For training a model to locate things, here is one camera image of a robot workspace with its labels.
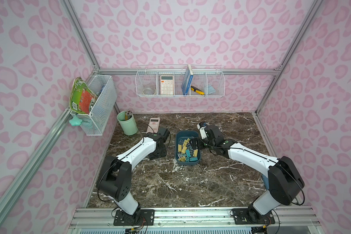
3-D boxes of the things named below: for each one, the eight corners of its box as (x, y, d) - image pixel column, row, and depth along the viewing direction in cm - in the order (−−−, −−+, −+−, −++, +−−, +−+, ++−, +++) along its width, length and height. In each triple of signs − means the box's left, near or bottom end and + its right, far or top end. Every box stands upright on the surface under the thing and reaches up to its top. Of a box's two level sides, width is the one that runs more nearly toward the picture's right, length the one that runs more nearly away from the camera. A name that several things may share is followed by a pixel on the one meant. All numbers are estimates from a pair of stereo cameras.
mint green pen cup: (121, 135, 109) (114, 121, 98) (125, 124, 116) (118, 110, 104) (136, 135, 109) (130, 121, 97) (138, 124, 116) (133, 110, 104)
